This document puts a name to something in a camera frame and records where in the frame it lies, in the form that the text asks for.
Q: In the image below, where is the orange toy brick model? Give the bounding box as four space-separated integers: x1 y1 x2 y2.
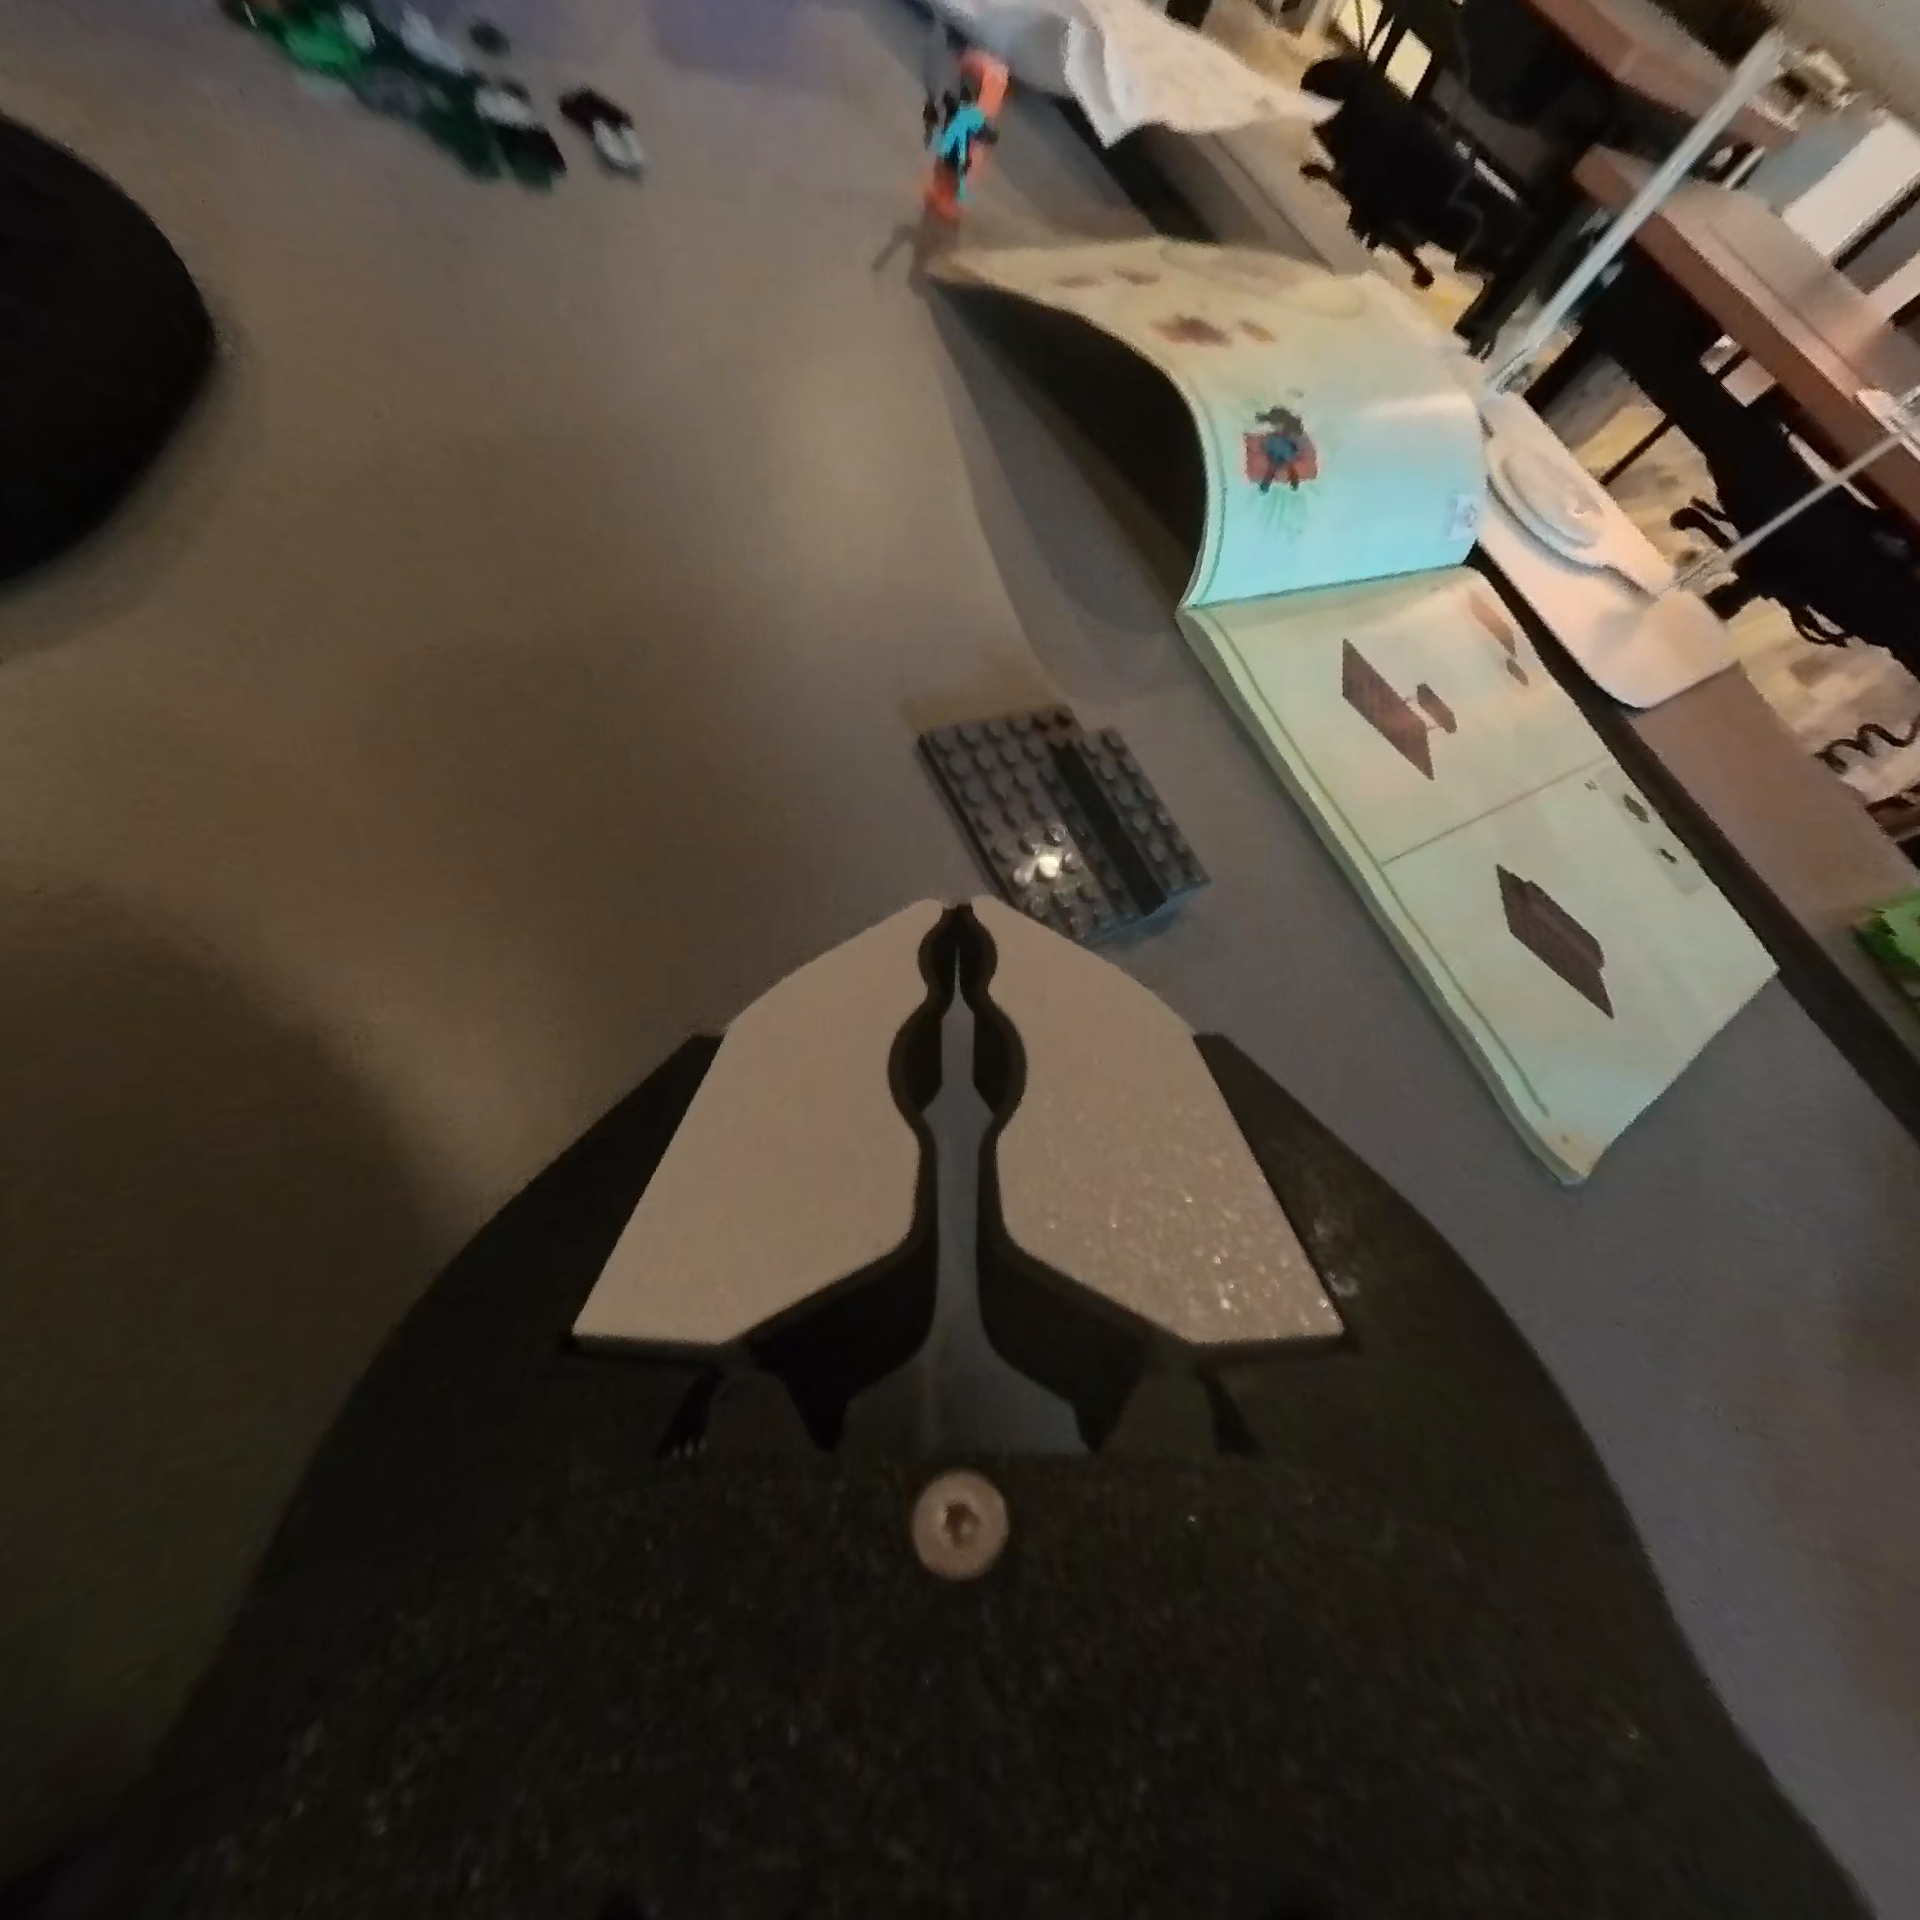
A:
914 47 1011 226

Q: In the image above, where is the grey desk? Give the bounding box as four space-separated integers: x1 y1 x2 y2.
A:
0 0 1920 1920

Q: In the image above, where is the black textured pad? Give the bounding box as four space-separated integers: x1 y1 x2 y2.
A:
0 112 215 587

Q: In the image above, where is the white printed paper bag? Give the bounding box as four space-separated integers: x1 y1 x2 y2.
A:
960 0 1339 147

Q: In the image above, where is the black office chair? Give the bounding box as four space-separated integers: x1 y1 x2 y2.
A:
1295 54 1520 291

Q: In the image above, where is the dark grey toy base plate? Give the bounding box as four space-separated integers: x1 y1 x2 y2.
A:
919 705 1210 952

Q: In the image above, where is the pile of small toy bricks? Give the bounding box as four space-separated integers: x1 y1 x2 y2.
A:
222 0 650 186

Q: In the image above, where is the wooden table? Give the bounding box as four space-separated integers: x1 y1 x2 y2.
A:
1572 152 1920 506
1516 0 1802 154

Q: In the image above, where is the green toy set box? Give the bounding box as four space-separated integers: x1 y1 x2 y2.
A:
1852 886 1920 1010

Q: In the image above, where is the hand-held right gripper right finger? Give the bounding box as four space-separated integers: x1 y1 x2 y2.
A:
967 897 1346 1353

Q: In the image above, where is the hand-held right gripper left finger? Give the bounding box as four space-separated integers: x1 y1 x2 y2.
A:
573 900 962 1353

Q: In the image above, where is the small grey toy brick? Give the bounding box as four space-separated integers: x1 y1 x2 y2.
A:
1047 724 1210 921

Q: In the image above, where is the dark desk with wooden edge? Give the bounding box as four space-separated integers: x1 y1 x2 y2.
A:
1141 129 1920 1052

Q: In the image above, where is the black coiled cable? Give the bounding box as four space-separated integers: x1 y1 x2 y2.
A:
1818 719 1920 847

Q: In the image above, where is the building instruction booklet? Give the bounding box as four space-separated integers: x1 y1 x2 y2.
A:
930 232 1783 1186

